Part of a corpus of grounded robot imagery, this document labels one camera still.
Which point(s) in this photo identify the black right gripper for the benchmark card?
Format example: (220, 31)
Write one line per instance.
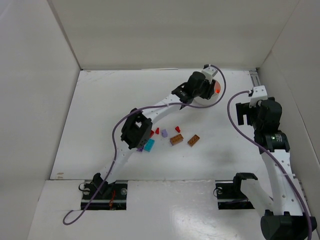
(241, 113)

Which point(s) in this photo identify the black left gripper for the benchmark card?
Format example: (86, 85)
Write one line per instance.
(208, 88)

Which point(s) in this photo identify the orange round lego dish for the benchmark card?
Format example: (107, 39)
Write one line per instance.
(217, 87)

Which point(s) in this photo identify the lavender lego brick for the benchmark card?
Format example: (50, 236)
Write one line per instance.
(164, 133)

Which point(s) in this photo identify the long teal lego brick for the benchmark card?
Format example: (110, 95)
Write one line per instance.
(149, 145)

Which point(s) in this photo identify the purple lego brick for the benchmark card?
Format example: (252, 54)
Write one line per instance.
(140, 149)

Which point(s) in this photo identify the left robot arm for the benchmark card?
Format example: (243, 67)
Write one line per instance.
(137, 127)

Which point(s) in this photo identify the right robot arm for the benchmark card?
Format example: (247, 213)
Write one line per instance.
(284, 215)

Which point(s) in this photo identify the white round divided container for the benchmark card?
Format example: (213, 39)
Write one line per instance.
(213, 96)

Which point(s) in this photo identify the small red lego right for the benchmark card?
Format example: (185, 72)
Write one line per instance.
(177, 128)

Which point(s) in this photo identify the small red lego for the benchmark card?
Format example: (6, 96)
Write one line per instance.
(177, 128)
(157, 131)

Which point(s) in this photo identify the brown lego brick upside down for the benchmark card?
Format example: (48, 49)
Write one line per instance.
(193, 140)

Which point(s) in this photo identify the brown lego plate studs up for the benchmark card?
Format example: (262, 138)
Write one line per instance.
(176, 139)

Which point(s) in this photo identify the small red lego left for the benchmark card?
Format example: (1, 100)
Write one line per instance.
(157, 131)

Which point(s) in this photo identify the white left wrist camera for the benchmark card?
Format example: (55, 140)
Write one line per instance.
(209, 72)

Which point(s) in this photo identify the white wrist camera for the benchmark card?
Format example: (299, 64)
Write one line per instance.
(258, 93)
(209, 72)

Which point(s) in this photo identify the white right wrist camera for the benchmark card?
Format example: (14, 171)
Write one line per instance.
(258, 93)

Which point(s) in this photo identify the aluminium rail on table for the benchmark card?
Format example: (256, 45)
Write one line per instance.
(255, 78)

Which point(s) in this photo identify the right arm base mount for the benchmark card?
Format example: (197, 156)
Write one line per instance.
(228, 193)

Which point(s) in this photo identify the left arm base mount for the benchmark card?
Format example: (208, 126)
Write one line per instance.
(111, 197)

